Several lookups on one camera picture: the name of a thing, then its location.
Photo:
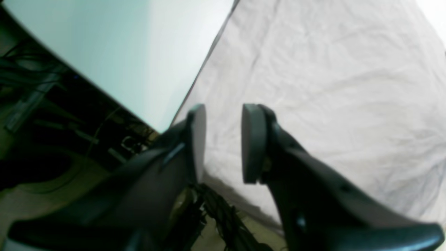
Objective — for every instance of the mauve pink t-shirt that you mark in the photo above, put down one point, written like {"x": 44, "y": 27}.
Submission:
{"x": 359, "y": 83}

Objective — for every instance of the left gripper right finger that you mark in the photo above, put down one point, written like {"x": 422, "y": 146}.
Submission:
{"x": 321, "y": 210}

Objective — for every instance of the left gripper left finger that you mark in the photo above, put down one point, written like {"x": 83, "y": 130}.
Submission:
{"x": 130, "y": 210}

